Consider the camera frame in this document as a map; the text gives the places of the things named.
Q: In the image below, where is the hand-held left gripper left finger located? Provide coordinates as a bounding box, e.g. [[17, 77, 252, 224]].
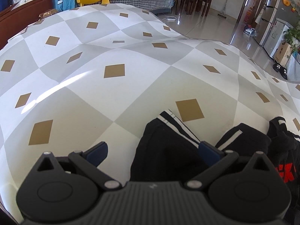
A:
[[36, 141, 122, 191]]

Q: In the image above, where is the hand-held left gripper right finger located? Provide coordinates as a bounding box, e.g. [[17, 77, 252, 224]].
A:
[[184, 141, 275, 191]]

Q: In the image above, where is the black t-shirt red print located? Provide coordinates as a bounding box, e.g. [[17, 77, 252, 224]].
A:
[[130, 109, 300, 225]]

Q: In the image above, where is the checkered diamond pattern tablecloth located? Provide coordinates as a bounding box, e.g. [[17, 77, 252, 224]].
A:
[[0, 3, 300, 225]]

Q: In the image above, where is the grey covered side table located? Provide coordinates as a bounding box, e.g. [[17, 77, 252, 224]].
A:
[[286, 52, 300, 83]]

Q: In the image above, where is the cardboard box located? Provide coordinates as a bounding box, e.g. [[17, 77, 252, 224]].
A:
[[274, 43, 292, 65]]

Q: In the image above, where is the broom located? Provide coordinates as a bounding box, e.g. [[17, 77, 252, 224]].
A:
[[217, 0, 231, 18]]

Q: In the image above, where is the white small fridge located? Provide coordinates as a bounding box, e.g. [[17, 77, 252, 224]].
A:
[[264, 17, 293, 58]]

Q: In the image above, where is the potted vine plant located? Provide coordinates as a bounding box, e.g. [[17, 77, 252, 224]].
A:
[[284, 26, 300, 53]]

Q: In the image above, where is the brown patterned packet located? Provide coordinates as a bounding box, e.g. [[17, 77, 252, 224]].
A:
[[39, 9, 58, 19]]

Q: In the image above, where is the brown wooden cabinet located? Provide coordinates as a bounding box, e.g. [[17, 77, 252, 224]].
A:
[[0, 0, 53, 50]]

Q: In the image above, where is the silver refrigerator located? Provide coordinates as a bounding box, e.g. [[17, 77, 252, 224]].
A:
[[259, 0, 285, 46]]

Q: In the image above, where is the houndstooth sofa bed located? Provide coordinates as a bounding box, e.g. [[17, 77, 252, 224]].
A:
[[109, 0, 175, 16]]

